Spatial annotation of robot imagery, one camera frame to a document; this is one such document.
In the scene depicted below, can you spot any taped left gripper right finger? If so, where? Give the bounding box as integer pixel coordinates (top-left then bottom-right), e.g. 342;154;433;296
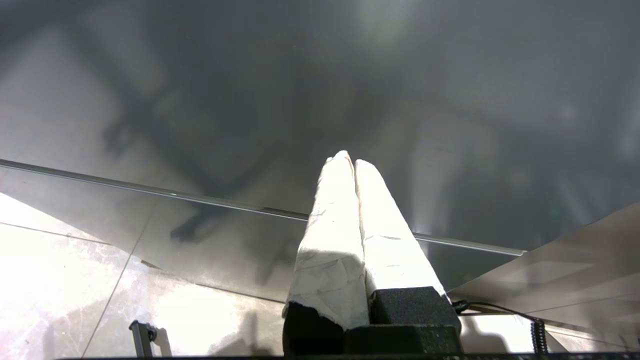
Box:
354;159;463;331

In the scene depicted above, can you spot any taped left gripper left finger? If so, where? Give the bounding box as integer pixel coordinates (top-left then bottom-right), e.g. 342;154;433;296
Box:
281;149;371;357

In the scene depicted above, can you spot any grey metal panel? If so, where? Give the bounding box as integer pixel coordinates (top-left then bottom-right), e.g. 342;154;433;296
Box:
447;202;640;351

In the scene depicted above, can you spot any stainless steel appliance door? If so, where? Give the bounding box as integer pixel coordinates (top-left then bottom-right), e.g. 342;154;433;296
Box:
0;0;640;253

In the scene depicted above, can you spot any thin black cable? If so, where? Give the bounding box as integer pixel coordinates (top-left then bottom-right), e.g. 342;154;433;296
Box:
452;299;538;323

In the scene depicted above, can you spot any small black bracket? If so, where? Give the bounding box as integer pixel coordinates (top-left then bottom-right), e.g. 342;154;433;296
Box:
128;320;160;357

